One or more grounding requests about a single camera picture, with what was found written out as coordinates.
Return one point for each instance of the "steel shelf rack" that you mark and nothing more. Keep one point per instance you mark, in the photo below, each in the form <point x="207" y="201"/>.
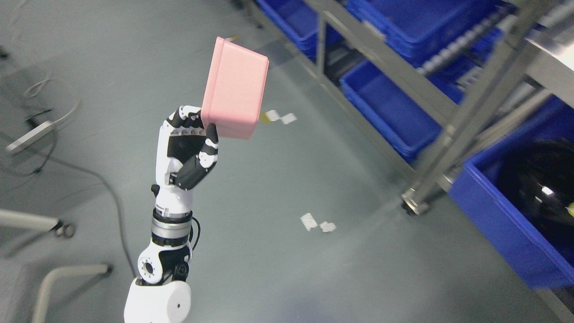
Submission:
<point x="401" y="73"/>

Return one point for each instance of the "grey chair leg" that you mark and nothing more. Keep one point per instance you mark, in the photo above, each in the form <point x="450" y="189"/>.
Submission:
<point x="42" y="223"/>

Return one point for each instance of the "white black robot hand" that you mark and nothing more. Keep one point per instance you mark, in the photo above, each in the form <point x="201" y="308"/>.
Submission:
<point x="187" y="151"/>

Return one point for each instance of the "blue target shelf bin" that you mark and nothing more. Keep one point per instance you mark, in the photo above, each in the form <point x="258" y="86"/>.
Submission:
<point x="297" y="20"/>

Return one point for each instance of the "black helmet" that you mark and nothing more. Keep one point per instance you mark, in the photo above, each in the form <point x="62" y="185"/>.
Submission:
<point x="537" y="179"/>

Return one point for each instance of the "pink storage box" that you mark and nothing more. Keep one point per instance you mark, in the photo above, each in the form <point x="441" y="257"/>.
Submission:
<point x="234" y="90"/>

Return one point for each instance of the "blue bin right shelf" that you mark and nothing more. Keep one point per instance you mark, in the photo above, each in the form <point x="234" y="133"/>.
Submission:
<point x="391" y="112"/>

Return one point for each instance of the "steel table cart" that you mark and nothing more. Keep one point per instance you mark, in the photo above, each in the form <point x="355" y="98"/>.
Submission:
<point x="493" y="104"/>

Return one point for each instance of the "blue bin with helmet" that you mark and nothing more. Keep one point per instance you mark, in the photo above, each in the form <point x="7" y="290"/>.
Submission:
<point x="534" y="259"/>

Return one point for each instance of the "large blue top bin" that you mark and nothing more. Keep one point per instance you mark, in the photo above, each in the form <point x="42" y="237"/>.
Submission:
<point x="418" y="29"/>

